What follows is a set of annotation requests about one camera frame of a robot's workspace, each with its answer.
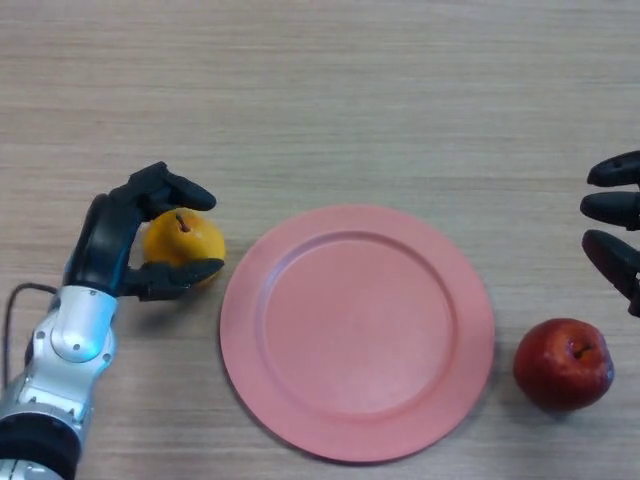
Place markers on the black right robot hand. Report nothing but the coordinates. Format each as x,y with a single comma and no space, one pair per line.
610,205

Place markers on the pink round plate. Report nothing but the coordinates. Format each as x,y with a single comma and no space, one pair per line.
360,335

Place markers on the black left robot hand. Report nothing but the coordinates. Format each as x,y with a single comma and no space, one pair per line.
102,240

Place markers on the red apple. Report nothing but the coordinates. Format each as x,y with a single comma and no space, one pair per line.
555,370

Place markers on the yellow pear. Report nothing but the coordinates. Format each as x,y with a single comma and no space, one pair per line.
190,245

